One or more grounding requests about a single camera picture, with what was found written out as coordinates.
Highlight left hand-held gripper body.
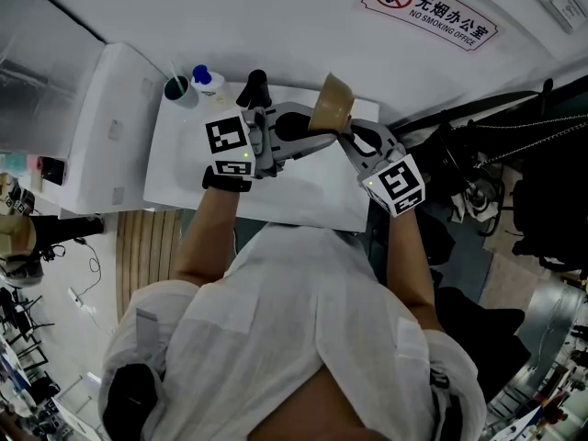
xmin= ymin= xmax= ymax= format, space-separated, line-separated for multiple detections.
xmin=205 ymin=107 xmax=282 ymax=181

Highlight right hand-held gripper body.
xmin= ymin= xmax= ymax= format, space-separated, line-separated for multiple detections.
xmin=357 ymin=142 xmax=426 ymax=219

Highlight person's left forearm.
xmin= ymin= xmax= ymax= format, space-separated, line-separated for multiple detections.
xmin=173 ymin=185 xmax=241 ymax=288

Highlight person's right forearm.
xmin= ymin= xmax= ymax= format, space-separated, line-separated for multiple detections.
xmin=383 ymin=208 xmax=438 ymax=335

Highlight black wrist band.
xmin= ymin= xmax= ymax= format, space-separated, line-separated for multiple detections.
xmin=201 ymin=164 xmax=254 ymax=194

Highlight blue capped soap bottle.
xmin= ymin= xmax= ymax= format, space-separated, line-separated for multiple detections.
xmin=189 ymin=63 xmax=232 ymax=108

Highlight grey cup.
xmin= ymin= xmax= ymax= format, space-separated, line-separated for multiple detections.
xmin=164 ymin=74 xmax=200 ymax=110

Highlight white toothbrush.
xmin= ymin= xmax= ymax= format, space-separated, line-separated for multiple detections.
xmin=169 ymin=61 xmax=184 ymax=96

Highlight white cabinet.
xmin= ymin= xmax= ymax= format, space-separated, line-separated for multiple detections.
xmin=58 ymin=41 xmax=167 ymax=216

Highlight wooden slat floor mat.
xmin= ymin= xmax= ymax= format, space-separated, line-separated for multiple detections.
xmin=114 ymin=209 xmax=186 ymax=323

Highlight black office chair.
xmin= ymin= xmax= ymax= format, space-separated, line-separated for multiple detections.
xmin=510 ymin=172 xmax=588 ymax=273

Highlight white shirt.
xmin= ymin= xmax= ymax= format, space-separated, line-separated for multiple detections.
xmin=98 ymin=221 xmax=489 ymax=441

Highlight frosted glass panel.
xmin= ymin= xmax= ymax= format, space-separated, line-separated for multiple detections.
xmin=0 ymin=0 xmax=107 ymax=167

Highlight brown trousers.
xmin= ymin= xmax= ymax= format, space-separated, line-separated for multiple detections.
xmin=246 ymin=364 xmax=385 ymax=441

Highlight no smoking wall sign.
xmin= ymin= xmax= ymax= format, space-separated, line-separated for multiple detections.
xmin=353 ymin=0 xmax=503 ymax=55

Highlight metal chain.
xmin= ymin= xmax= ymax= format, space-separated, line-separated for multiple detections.
xmin=472 ymin=113 xmax=588 ymax=170

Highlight thin floor cable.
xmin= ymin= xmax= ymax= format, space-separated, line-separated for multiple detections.
xmin=68 ymin=236 xmax=103 ymax=323

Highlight white wall switch plate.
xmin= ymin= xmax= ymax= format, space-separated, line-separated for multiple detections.
xmin=536 ymin=0 xmax=588 ymax=35

